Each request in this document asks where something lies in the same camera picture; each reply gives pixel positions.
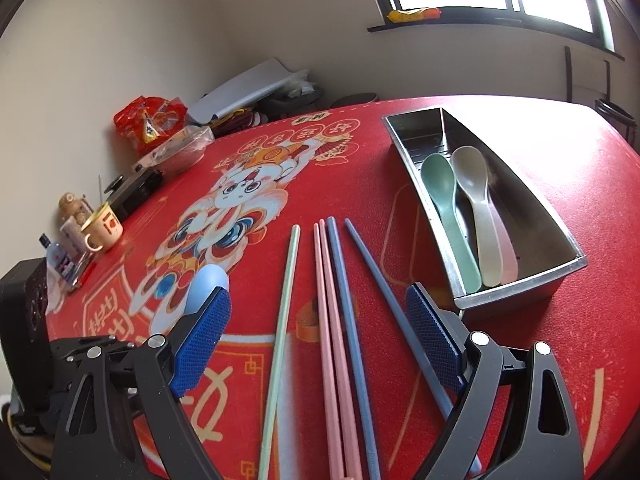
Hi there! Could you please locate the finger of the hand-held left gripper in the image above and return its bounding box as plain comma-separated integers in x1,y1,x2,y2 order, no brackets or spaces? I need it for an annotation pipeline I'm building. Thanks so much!
48,335,146,377

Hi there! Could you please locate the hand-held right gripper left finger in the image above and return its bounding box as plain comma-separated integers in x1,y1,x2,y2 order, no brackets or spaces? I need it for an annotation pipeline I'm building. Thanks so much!
52,286,233,480

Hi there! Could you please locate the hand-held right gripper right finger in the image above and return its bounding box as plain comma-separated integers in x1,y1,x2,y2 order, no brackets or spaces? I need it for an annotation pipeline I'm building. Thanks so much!
405,283,585,480

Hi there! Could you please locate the blue spoon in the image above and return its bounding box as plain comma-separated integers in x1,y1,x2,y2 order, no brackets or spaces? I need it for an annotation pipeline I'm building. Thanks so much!
186,264,231,317

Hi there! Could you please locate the green chopstick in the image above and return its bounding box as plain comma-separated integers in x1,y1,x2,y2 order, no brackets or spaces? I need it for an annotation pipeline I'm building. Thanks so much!
257,224,301,480

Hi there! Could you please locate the blue chopstick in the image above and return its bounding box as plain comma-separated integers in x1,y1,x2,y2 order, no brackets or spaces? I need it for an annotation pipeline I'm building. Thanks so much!
344,218,485,476
326,216,385,480

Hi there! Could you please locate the pair of pink chopsticks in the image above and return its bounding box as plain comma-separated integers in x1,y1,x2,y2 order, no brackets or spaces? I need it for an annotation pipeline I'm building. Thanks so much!
318,218,364,480

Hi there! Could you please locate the pink spoon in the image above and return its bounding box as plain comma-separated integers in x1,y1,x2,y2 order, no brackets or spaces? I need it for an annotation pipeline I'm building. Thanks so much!
487,195,519,286

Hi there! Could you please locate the stainless steel utensil tray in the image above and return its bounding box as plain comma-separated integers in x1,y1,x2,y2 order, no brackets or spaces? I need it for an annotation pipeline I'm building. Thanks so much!
381,106,588,311

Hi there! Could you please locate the green spoon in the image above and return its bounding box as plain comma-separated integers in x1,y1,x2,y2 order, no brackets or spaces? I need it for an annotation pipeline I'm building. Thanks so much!
420,153,482,294

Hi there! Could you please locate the beige spoon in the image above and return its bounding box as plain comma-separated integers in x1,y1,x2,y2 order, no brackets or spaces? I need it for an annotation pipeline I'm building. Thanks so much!
451,145,504,289

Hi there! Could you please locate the clear water bottle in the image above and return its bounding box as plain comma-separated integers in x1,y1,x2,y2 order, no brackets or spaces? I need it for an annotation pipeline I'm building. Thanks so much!
39,233,72,281

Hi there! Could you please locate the clear glass cup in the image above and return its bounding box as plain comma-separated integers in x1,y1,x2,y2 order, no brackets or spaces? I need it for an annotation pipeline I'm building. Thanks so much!
60,220,88,261

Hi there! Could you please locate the yellow mug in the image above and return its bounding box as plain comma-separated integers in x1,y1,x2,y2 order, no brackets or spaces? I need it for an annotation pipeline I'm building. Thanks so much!
81,202,124,253

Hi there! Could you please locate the black electric cooker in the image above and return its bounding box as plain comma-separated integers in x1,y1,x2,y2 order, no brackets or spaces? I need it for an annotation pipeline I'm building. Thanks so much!
105,167,165,221

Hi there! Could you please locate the red printed table mat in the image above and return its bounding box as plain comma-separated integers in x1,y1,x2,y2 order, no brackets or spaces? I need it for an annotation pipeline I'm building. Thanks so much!
47,94,640,480

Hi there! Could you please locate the bowl with plastic wrap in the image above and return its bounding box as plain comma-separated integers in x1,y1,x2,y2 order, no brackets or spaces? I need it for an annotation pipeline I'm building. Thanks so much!
147,126,215,173

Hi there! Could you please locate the dark red bag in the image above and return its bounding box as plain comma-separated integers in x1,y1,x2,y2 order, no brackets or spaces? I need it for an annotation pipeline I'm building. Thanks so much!
210,110,261,133

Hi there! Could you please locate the red snack bag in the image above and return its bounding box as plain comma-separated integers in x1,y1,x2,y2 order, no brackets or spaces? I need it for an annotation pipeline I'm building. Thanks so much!
113,95,188,157

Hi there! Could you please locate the white rolled sheet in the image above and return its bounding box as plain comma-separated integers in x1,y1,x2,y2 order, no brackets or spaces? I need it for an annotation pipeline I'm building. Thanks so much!
186,57,311,126

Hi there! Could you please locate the dark windowsill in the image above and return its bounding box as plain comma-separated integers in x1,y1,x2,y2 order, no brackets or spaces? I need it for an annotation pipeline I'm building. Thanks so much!
367,7,626,61

